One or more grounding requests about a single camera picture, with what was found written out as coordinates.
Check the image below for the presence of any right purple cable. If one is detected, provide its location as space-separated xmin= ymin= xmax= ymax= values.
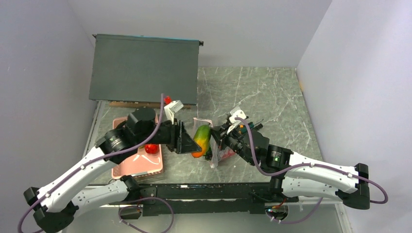
xmin=235 ymin=117 xmax=389 ymax=225

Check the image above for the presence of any dark grey server box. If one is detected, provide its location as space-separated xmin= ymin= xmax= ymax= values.
xmin=89 ymin=34 xmax=204 ymax=105

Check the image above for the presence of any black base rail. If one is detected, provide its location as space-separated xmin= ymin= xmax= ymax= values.
xmin=90 ymin=182 xmax=323 ymax=219

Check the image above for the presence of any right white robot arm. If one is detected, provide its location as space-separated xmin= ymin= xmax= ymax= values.
xmin=211 ymin=125 xmax=371 ymax=210

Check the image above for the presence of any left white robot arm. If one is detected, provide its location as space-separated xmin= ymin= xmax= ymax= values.
xmin=24 ymin=108 xmax=201 ymax=233

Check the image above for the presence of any pink plastic basket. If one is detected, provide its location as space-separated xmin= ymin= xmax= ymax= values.
xmin=111 ymin=116 xmax=164 ymax=180

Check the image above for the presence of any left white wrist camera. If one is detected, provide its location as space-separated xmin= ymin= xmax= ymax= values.
xmin=164 ymin=96 xmax=184 ymax=124

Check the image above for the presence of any clear zip top bag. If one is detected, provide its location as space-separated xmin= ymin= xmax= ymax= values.
xmin=192 ymin=117 xmax=229 ymax=168

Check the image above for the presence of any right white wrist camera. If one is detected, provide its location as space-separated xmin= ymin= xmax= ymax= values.
xmin=227 ymin=107 xmax=247 ymax=134

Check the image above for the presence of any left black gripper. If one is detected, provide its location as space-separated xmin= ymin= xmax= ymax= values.
xmin=137 ymin=117 xmax=201 ymax=153

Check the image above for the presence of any green orange mango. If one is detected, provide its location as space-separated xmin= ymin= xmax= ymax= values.
xmin=191 ymin=125 xmax=211 ymax=158

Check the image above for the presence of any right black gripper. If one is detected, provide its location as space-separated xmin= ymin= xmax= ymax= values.
xmin=207 ymin=121 xmax=256 ymax=166

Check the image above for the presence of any red orange pear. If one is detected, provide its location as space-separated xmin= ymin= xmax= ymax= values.
xmin=144 ymin=144 xmax=160 ymax=154

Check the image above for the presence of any red chili pepper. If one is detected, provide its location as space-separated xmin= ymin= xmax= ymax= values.
xmin=220 ymin=148 xmax=236 ymax=161

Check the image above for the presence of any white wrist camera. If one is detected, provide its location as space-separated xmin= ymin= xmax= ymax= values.
xmin=164 ymin=96 xmax=184 ymax=124
xmin=227 ymin=107 xmax=247 ymax=134

